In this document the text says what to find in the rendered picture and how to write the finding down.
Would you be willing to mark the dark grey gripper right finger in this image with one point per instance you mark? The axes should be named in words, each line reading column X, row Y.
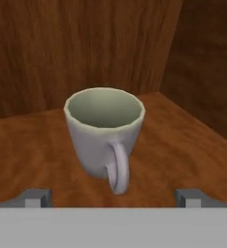
column 189, row 195

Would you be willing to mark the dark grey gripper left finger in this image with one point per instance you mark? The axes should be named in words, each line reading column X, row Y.
column 38, row 195

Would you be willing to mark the brown wooden cabinet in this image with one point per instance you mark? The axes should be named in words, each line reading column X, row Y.
column 54, row 48

